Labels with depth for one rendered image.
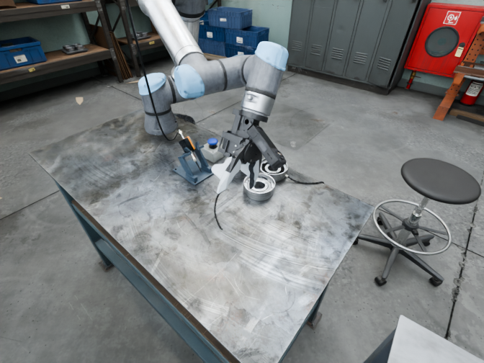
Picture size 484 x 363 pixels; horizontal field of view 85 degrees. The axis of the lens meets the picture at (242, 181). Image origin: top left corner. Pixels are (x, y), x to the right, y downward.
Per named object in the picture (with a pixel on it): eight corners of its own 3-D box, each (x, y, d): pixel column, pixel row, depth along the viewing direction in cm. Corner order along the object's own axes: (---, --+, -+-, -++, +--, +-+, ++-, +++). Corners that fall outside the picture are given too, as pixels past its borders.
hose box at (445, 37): (395, 91, 364) (428, 3, 299) (400, 86, 378) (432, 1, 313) (473, 109, 319) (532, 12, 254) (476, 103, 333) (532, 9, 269)
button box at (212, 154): (226, 155, 106) (225, 145, 103) (214, 163, 102) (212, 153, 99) (212, 148, 110) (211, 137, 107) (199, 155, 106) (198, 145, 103)
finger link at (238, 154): (227, 177, 63) (248, 150, 66) (233, 180, 62) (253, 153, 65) (222, 166, 59) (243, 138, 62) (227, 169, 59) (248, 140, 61)
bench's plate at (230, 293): (373, 211, 86) (375, 207, 84) (263, 387, 51) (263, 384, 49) (151, 107, 144) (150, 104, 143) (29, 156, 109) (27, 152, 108)
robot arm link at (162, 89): (140, 105, 119) (132, 74, 111) (169, 99, 124) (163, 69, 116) (148, 115, 111) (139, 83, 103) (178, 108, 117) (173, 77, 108)
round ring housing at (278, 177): (252, 176, 96) (253, 168, 93) (267, 162, 103) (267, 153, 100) (278, 187, 92) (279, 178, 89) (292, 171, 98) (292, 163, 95)
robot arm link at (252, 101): (280, 101, 64) (264, 94, 57) (274, 120, 65) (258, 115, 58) (254, 95, 68) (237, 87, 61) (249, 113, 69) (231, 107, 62)
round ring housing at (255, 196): (264, 207, 84) (265, 197, 82) (237, 194, 89) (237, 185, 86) (279, 189, 91) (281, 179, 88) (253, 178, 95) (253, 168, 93)
